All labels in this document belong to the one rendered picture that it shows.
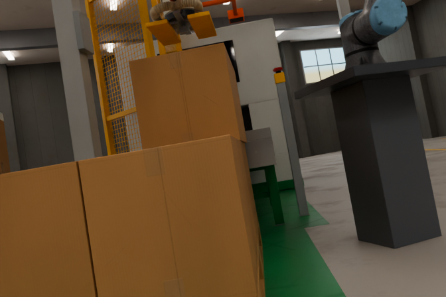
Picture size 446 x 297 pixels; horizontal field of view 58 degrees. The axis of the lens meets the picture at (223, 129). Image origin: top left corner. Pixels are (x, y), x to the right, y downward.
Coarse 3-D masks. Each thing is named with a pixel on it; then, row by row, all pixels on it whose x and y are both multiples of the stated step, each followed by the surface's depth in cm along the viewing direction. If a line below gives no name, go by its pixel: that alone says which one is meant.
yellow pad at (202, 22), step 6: (204, 12) 179; (192, 18) 180; (198, 18) 181; (204, 18) 182; (210, 18) 184; (192, 24) 188; (198, 24) 189; (204, 24) 190; (210, 24) 192; (198, 30) 199; (204, 30) 200; (210, 30) 202; (198, 36) 208; (204, 36) 210; (210, 36) 212
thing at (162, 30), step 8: (152, 24) 181; (160, 24) 181; (168, 24) 182; (152, 32) 190; (160, 32) 192; (168, 32) 194; (176, 32) 200; (160, 40) 204; (168, 40) 206; (176, 40) 209
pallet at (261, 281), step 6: (258, 222) 213; (258, 228) 194; (258, 234) 178; (258, 240) 165; (258, 246) 154; (258, 252) 144; (258, 258) 135; (258, 264) 127; (258, 270) 120; (258, 276) 114; (258, 282) 109; (264, 282) 150; (258, 288) 104; (264, 288) 140; (258, 294) 100; (264, 294) 134
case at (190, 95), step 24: (192, 48) 165; (216, 48) 163; (144, 72) 166; (168, 72) 165; (192, 72) 164; (216, 72) 163; (144, 96) 166; (168, 96) 165; (192, 96) 164; (216, 96) 163; (144, 120) 165; (168, 120) 164; (192, 120) 163; (216, 120) 162; (240, 120) 190; (144, 144) 165; (168, 144) 164
